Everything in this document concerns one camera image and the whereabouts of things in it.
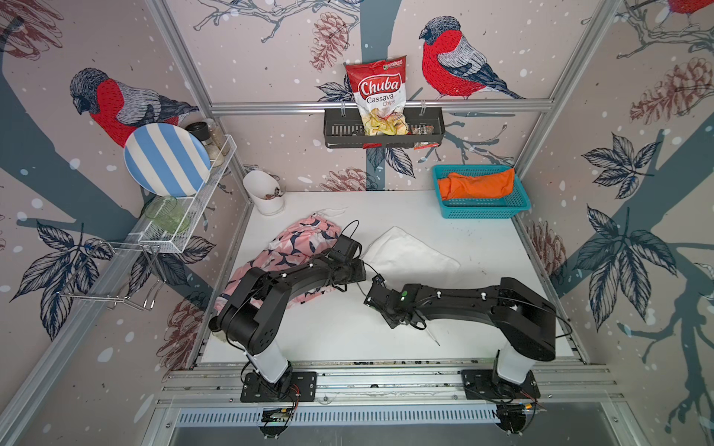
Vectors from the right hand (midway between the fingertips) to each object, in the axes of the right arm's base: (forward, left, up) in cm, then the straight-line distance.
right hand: (394, 306), depth 87 cm
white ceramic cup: (+45, +53, +6) cm, 70 cm away
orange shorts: (+52, -42, +6) cm, 67 cm away
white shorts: (+18, -3, -1) cm, 18 cm away
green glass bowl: (+8, +59, +34) cm, 69 cm away
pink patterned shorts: (+22, +35, +2) cm, 41 cm away
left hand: (+12, +10, +3) cm, 16 cm away
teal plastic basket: (+46, -49, -2) cm, 67 cm away
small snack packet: (+47, -8, +35) cm, 59 cm away
